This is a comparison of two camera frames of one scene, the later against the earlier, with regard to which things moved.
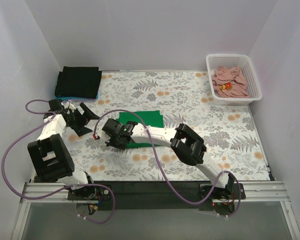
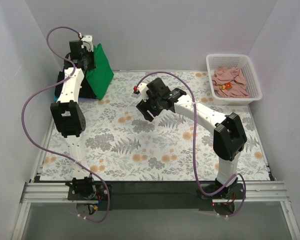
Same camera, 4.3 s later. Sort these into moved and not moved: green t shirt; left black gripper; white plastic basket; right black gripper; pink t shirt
Moved: green t shirt; left black gripper; right black gripper
Not moved: white plastic basket; pink t shirt
